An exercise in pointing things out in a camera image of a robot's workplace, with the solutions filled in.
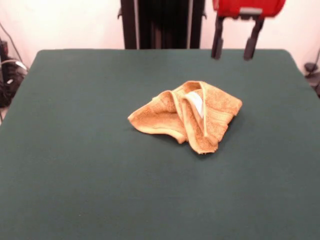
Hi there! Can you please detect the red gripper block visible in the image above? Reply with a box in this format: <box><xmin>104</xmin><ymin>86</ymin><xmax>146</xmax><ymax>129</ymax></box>
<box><xmin>211</xmin><ymin>0</ymin><xmax>287</xmax><ymax>61</ymax></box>

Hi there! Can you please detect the orange terry towel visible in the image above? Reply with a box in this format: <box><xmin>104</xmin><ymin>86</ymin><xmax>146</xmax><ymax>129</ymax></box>
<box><xmin>127</xmin><ymin>80</ymin><xmax>243</xmax><ymax>155</ymax></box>

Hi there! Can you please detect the dark green table cloth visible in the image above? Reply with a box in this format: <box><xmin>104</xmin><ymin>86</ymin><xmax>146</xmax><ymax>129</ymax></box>
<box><xmin>0</xmin><ymin>49</ymin><xmax>320</xmax><ymax>240</ymax></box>

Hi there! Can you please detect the black robot pedestal stand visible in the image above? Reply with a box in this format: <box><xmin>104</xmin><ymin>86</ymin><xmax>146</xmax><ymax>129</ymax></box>
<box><xmin>116</xmin><ymin>0</ymin><xmax>201</xmax><ymax>50</ymax></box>

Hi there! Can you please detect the black cable pile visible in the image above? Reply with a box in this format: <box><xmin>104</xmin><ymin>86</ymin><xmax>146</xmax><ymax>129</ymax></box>
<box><xmin>0</xmin><ymin>58</ymin><xmax>28</xmax><ymax>108</ymax></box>

